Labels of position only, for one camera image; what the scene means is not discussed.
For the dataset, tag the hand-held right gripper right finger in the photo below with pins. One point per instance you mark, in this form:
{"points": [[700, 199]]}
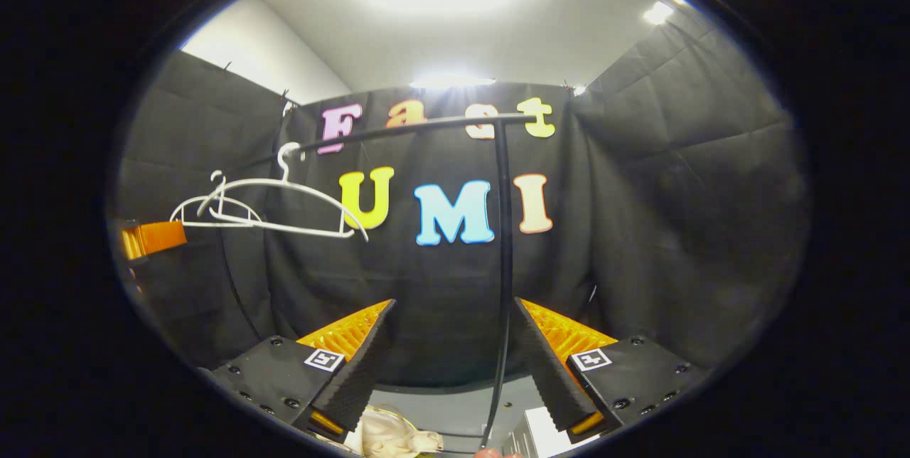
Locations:
{"points": [[547, 373]]}

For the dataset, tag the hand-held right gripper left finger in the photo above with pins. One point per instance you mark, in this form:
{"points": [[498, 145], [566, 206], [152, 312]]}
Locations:
{"points": [[362, 373]]}

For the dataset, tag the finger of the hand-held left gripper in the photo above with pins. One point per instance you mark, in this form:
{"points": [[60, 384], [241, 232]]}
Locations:
{"points": [[153, 239]]}

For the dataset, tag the cream long-sleeved shirt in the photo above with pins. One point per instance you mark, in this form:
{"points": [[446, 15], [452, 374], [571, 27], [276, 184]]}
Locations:
{"points": [[391, 437]]}

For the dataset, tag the white plastic clothes hanger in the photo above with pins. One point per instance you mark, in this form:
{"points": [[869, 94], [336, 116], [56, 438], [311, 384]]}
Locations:
{"points": [[192, 223], [284, 181]]}

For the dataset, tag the black metal clothes rack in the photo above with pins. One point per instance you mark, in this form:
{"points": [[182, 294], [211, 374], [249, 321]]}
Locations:
{"points": [[505, 230]]}

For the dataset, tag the white box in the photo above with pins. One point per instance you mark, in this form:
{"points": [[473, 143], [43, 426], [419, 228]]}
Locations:
{"points": [[551, 433]]}

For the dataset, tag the black backdrop cloth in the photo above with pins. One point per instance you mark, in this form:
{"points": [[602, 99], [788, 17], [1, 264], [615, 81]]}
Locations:
{"points": [[675, 230]]}

